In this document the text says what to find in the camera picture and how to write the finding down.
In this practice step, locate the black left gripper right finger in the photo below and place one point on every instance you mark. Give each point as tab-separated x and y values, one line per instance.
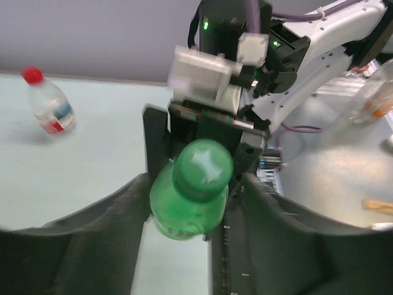
290	249

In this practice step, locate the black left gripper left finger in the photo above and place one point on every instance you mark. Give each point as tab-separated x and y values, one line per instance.
93	251

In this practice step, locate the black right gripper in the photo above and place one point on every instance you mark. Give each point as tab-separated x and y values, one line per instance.
196	122

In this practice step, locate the green plastic bottle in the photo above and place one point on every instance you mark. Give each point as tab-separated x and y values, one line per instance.
179	218

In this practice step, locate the clear bottle with red label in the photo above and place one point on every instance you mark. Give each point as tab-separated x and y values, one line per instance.
51	107

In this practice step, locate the clear bottle with orange label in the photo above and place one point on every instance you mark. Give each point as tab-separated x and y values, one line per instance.
371	102

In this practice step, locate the red bottle cap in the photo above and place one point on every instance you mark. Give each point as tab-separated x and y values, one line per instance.
32	75

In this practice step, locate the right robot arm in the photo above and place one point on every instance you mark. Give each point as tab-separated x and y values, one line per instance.
304	52

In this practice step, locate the brown paper chopstick sleeve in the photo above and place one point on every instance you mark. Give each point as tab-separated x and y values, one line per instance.
377	206

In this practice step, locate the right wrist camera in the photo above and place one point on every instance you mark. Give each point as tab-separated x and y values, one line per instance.
213	80

